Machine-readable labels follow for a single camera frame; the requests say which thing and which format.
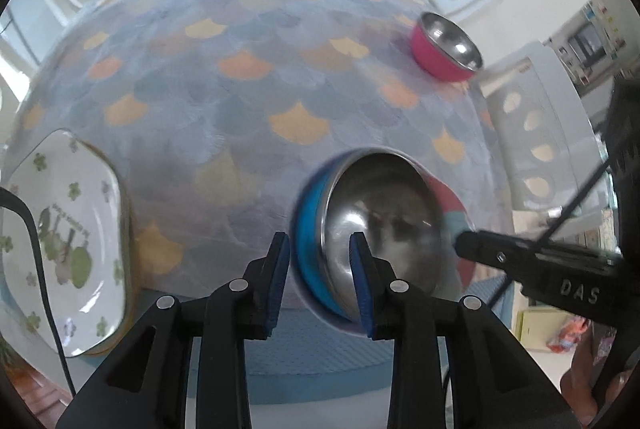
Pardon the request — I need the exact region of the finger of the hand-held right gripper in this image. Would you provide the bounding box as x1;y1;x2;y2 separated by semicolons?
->
452;229;621;282

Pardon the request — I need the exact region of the floral hexagonal plate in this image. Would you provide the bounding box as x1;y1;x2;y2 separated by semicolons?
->
0;129;132;357

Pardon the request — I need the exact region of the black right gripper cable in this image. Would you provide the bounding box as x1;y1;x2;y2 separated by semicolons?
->
487;162;613;312

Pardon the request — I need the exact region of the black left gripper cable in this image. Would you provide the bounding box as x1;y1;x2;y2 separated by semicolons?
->
0;188;77;397

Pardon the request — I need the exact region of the yellow-green box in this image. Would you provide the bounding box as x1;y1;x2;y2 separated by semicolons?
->
515;306;573;352

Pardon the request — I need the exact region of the blue textured mat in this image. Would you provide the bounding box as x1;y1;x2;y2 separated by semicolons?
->
185;304;396;405

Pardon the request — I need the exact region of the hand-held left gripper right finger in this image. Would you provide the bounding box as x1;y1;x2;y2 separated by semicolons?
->
348;231;586;429

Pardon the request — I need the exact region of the blue steel bowl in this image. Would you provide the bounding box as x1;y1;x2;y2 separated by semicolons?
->
292;148;448;325

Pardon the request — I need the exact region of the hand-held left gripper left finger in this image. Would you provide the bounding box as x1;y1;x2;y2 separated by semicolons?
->
55;231;291;429

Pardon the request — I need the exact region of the person's right hand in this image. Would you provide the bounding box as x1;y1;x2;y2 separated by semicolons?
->
560;329;613;427

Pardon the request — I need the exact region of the scallop-patterned table mat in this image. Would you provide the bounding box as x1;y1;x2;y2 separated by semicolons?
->
0;0;516;325

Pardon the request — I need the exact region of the colourful plastic bag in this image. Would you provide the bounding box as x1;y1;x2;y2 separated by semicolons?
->
547;314;593;352

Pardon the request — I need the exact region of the cluttered background shelf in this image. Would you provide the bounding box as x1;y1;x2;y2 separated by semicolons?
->
547;0;631;85

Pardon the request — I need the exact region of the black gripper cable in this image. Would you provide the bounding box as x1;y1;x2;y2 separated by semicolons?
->
0;188;77;397
487;162;613;312

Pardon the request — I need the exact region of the red steel bowl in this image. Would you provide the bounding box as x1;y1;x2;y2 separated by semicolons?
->
410;12;485;83

